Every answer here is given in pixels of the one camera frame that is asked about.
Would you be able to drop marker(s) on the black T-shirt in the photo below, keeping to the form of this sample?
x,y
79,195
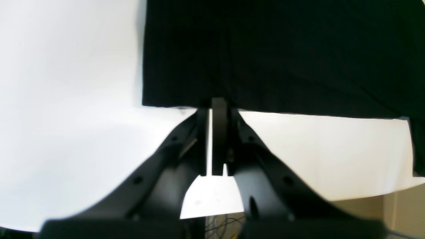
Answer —
x,y
344,58

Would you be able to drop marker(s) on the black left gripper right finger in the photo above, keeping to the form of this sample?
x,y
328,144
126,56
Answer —
x,y
277,203

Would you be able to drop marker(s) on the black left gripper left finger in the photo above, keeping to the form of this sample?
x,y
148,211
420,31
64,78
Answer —
x,y
148,204

